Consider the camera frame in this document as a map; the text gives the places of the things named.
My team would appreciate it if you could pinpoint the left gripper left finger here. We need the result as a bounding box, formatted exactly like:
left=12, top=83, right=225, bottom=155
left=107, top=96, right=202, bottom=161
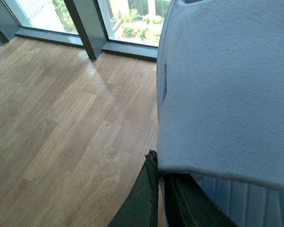
left=109, top=150, right=159, bottom=227

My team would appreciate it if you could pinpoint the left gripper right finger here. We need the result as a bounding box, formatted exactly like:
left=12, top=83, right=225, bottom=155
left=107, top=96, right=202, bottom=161
left=164, top=174, right=236, bottom=227

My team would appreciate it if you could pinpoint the light blue slide slipper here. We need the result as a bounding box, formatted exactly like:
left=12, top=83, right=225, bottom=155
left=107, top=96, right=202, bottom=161
left=157, top=0, right=284, bottom=227

